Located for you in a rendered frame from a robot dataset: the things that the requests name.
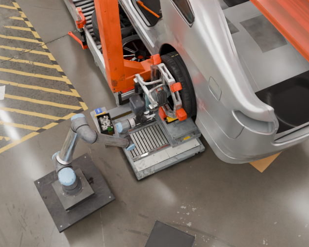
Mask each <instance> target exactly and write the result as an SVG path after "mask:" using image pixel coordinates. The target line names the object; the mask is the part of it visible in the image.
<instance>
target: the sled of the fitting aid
mask: <svg viewBox="0 0 309 247"><path fill-rule="evenodd" d="M158 111H159V110H156V111H154V114H155V115H154V117H155V119H156V121H157V122H158V124H159V126H160V128H161V129H162V131H163V133H164V134H165V136H166V138H167V140H168V141H169V143H170V145H171V146H172V148H175V147H177V146H179V145H182V144H184V143H186V142H189V141H191V140H193V139H196V138H198V137H200V136H201V132H200V130H199V129H198V127H197V126H196V124H195V123H194V124H195V126H196V127H197V130H195V131H193V132H190V133H188V134H186V135H183V136H181V137H179V138H176V139H174V140H173V138H172V137H171V135H170V133H169V132H168V130H167V128H166V126H165V125H164V123H163V121H162V120H161V118H160V116H159V115H158V113H157V112H158ZM191 119H192V118H191ZM192 121H193V120H192ZM193 122H194V121H193Z"/></svg>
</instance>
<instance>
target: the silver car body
mask: <svg viewBox="0 0 309 247"><path fill-rule="evenodd" d="M118 3H119V4H120V5H121V7H122V9H123V10H124V12H125V14H126V15H127V17H128V19H129V20H130V22H131V24H132V26H133V27H134V29H135V31H136V32H137V34H138V36H139V37H140V39H141V40H142V42H143V43H144V45H145V47H146V48H147V50H148V51H149V53H150V54H151V56H152V55H155V54H158V49H159V47H160V45H161V44H162V43H169V44H171V45H172V46H173V47H174V48H175V49H176V50H177V51H178V53H179V54H180V56H181V57H182V59H183V61H184V63H185V65H186V67H187V69H188V71H189V74H190V77H191V80H192V83H193V86H194V90H195V95H196V101H197V118H196V121H195V124H196V125H197V127H198V129H199V130H200V131H201V133H202V134H203V136H204V138H205V139H206V141H207V142H208V144H209V145H210V147H211V148H212V150H213V151H214V153H215V154H216V156H217V157H218V158H219V159H220V160H222V161H224V162H226V163H230V164H243V163H249V162H253V161H257V160H260V159H263V158H266V157H269V156H272V155H274V154H277V153H279V152H282V151H284V150H287V149H289V148H291V147H293V146H296V145H298V144H300V143H302V142H304V141H306V140H308V139H309V62H308V61H307V60H306V59H305V58H304V57H303V56H302V55H301V54H300V53H299V52H298V51H297V50H296V49H295V48H294V46H293V45H292V44H291V43H290V42H289V41H288V40H287V39H286V38H285V37H284V36H283V35H282V34H281V33H280V32H279V31H278V30H277V29H276V28H275V27H274V26H273V24H272V23H271V22H270V21H269V20H268V19H267V18H266V17H265V16H264V15H263V14H262V13H261V12H260V11H259V10H258V9H257V8H256V7H255V5H254V4H253V3H252V2H251V1H250V0H118Z"/></svg>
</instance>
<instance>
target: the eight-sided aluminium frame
mask: <svg viewBox="0 0 309 247"><path fill-rule="evenodd" d="M158 70H159V71H160V72H161V74H162V75H163V77H164V78H165V80H166V82H167V84H168V86H169V89H170V92H171V95H172V98H173V102H174V110H173V111H172V110H171V109H170V107H169V105H168V104H166V105H165V106H166V108H167V109H168V110H166V108H165V106H164V105H163V106H162V109H163V110H164V112H165V114H166V115H167V116H169V117H171V118H174V119H176V118H177V116H176V110H178V109H181V106H182V102H181V99H180V95H179V92H178V91H176V92H175V93H176V96H177V100H176V97H175V94H174V92H173V93H172V91H171V88H170V85H172V84H175V83H176V82H175V80H174V78H173V77H172V75H171V74H170V72H169V71H168V69H167V68H166V66H165V65H164V63H160V64H157V65H153V64H152V65H151V82H152V81H156V80H158V79H157V71H158ZM163 70H164V71H165V72H166V73H167V74H168V77H169V78H168V77H167V75H166V74H165V72H164V71H163Z"/></svg>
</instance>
